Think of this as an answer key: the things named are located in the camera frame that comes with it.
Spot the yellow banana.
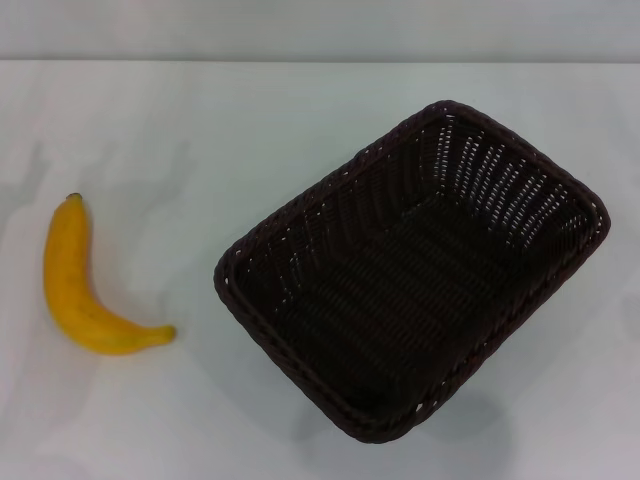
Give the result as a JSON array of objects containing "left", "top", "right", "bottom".
[{"left": 43, "top": 192, "right": 178, "bottom": 357}]

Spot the black woven plastic basket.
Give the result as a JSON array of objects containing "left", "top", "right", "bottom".
[{"left": 212, "top": 99, "right": 612, "bottom": 444}]

